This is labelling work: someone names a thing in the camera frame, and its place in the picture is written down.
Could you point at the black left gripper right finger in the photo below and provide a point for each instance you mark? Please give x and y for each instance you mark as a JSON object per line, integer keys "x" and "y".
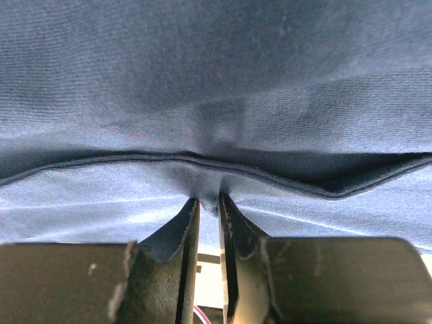
{"x": 318, "y": 279}

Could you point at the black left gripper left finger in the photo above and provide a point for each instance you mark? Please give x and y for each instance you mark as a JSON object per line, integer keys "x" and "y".
{"x": 151, "y": 281}

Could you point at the navy blue t shirt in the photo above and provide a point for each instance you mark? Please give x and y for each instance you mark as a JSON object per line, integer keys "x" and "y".
{"x": 314, "y": 116}

